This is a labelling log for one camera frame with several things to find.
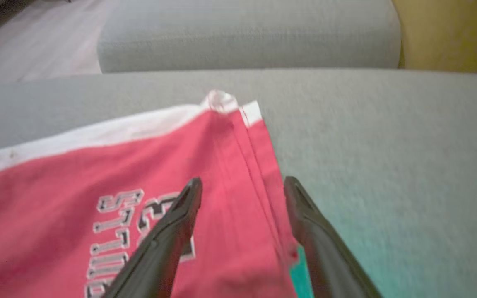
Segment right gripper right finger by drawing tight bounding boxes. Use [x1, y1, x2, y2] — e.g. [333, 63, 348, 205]
[283, 176, 385, 298]

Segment red Bulls basketball shorts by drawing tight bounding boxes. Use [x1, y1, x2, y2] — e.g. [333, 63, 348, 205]
[0, 89, 301, 298]

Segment grey sofa back cushion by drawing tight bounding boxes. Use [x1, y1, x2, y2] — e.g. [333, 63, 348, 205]
[97, 0, 402, 74]

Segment grey fabric sofa seat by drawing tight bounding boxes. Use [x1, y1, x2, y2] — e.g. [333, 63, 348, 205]
[0, 68, 477, 298]

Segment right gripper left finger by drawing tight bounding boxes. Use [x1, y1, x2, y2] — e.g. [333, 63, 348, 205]
[100, 177, 203, 298]

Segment yellow cushion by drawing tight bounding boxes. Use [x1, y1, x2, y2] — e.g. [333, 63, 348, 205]
[391, 0, 477, 75]

